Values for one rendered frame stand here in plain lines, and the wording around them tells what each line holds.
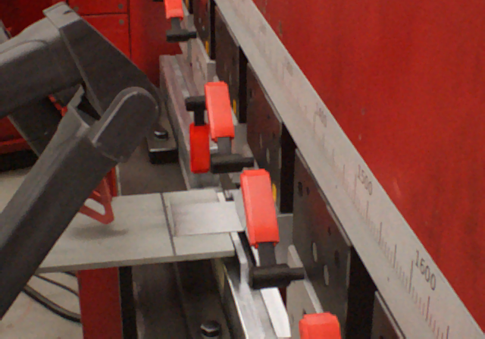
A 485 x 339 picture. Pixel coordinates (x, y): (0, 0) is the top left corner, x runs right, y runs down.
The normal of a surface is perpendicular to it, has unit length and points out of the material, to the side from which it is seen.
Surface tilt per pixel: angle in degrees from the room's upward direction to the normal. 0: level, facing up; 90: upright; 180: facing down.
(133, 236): 0
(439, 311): 90
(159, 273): 0
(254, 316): 0
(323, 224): 90
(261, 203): 39
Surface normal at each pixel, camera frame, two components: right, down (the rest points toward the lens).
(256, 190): 0.12, -0.43
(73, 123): -0.72, -0.47
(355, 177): -0.98, 0.07
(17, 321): 0.00, -0.90
